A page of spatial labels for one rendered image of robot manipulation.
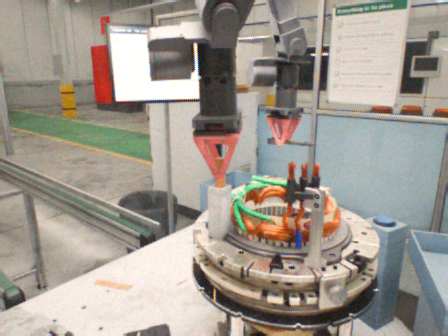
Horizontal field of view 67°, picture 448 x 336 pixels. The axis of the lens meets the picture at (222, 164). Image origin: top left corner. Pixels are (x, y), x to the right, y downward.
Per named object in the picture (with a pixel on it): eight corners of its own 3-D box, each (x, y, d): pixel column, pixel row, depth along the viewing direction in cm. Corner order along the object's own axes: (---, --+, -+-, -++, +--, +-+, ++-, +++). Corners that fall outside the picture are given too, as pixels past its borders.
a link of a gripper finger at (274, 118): (264, 145, 91) (266, 109, 88) (276, 141, 96) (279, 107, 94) (287, 149, 87) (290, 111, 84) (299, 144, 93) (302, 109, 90)
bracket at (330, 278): (312, 301, 49) (315, 269, 47) (335, 297, 50) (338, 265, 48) (319, 309, 47) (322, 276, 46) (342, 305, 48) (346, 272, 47)
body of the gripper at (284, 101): (263, 115, 88) (265, 85, 86) (282, 112, 95) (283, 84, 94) (287, 117, 84) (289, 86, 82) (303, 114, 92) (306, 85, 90)
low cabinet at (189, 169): (259, 214, 343) (263, 92, 313) (224, 233, 302) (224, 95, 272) (187, 192, 406) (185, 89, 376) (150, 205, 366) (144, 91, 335)
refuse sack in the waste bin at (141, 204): (110, 249, 231) (105, 200, 222) (155, 230, 260) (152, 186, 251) (146, 269, 207) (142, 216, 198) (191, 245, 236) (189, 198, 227)
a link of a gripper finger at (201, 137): (195, 183, 52) (191, 122, 49) (203, 168, 59) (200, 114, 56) (239, 184, 51) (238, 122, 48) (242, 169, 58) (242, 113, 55)
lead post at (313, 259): (320, 271, 47) (327, 192, 44) (303, 265, 49) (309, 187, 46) (326, 266, 49) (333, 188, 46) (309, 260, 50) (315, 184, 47)
